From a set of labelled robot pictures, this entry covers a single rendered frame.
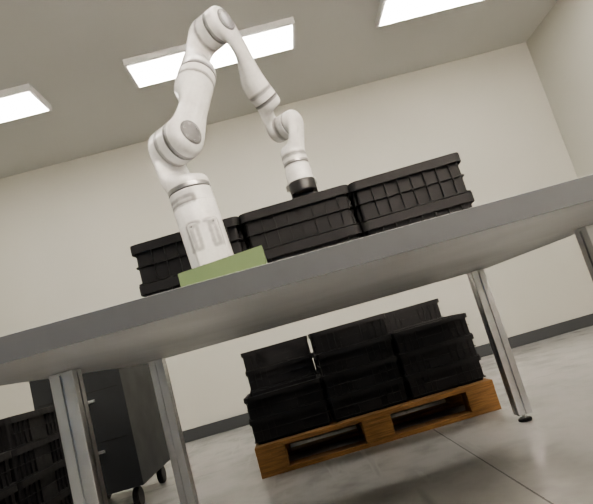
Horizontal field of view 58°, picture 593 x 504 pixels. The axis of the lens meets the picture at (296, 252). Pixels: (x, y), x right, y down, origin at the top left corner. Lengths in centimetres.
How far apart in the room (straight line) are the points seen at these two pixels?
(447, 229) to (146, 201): 446
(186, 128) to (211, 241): 25
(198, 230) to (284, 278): 33
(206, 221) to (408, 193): 56
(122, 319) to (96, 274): 433
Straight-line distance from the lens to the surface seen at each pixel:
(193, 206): 110
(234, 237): 139
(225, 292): 81
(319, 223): 138
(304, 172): 146
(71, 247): 529
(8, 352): 90
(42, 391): 303
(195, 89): 126
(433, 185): 143
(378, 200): 140
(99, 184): 534
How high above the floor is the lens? 58
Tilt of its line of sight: 9 degrees up
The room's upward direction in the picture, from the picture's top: 16 degrees counter-clockwise
